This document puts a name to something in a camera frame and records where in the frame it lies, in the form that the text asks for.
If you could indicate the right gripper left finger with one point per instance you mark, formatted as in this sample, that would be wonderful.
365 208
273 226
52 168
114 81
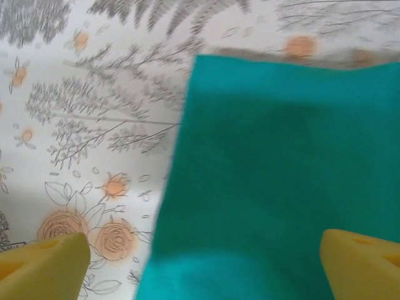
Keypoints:
40 275

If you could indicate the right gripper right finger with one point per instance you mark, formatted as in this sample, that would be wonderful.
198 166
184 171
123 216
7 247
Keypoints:
365 272

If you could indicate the teal t-shirt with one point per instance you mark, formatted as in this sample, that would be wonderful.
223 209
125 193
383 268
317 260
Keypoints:
281 172

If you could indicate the floral tablecloth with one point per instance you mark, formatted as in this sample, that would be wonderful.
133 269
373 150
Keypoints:
93 125

